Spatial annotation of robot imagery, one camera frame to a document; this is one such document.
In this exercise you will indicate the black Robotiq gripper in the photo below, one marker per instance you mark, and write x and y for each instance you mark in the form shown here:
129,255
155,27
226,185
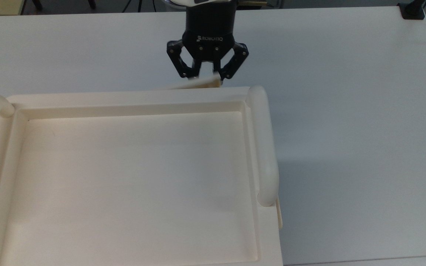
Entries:
210,33

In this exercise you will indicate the black stand leg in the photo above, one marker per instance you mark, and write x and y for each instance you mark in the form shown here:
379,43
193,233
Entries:
37,4
92,3

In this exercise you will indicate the cream plastic tray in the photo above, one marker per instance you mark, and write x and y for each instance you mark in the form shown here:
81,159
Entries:
135,177

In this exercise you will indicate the black table clamp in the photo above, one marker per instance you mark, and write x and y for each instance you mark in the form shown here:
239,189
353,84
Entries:
412,11

